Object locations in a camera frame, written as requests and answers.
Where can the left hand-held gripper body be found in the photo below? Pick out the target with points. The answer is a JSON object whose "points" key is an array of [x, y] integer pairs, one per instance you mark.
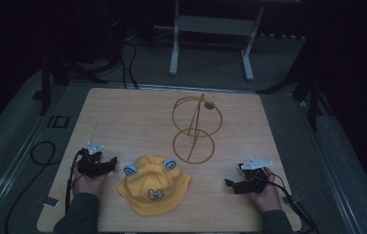
{"points": [[90, 164]]}

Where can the yellow bucket hat with ears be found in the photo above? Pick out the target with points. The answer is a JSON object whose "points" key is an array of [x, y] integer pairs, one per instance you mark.
{"points": [[154, 187]]}

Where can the white metal table frame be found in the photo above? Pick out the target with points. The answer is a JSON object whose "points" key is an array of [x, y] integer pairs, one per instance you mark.
{"points": [[214, 24]]}

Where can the black rectangular floor plate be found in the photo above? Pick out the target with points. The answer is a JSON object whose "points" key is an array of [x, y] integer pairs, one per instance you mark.
{"points": [[58, 121]]}

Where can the person's left hand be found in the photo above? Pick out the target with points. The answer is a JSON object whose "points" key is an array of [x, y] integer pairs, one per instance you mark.
{"points": [[87, 186]]}

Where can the black tripod stand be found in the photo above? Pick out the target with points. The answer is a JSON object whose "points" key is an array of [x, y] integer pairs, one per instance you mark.
{"points": [[58, 70], [311, 91]]}

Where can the person's right hand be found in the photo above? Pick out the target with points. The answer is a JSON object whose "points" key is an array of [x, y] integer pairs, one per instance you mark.
{"points": [[267, 196]]}

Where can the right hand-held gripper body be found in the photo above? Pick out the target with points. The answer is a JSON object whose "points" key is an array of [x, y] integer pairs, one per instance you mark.
{"points": [[254, 177]]}

